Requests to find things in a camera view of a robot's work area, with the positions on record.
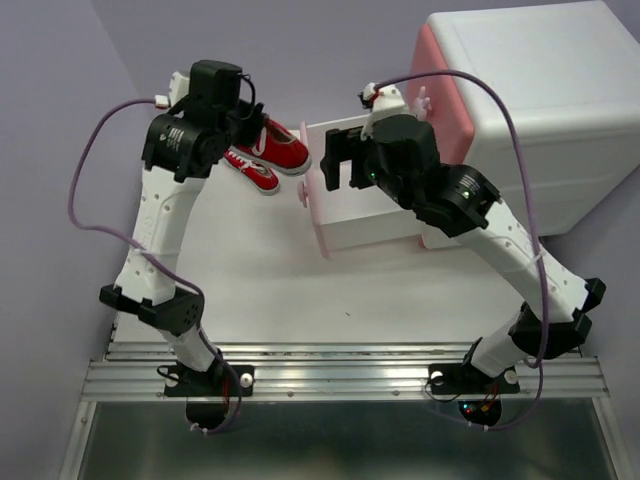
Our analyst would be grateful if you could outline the drawer pink front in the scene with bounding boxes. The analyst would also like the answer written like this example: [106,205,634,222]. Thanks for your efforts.
[405,24,475,164]
[296,112,436,260]

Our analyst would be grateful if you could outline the red sneaker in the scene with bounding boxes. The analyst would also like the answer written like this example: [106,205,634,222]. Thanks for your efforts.
[231,119,312,176]
[224,151,280,196]

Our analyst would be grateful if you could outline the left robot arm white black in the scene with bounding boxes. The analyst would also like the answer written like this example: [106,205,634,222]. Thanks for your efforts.
[99,60,266,395]

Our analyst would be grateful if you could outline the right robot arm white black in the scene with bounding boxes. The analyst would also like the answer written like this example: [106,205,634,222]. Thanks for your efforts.
[320,114,606,396]

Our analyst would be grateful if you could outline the white shoe cabinet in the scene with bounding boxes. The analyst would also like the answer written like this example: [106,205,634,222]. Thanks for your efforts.
[412,1,639,237]

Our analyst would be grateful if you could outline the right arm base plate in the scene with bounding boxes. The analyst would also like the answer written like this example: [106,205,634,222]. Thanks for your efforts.
[423,361,521,430]

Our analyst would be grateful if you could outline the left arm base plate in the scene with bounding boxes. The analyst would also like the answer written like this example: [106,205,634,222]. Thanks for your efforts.
[156,362,255,435]

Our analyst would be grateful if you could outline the aluminium mounting rail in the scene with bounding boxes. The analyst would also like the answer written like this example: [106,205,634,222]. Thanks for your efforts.
[79,319,612,401]

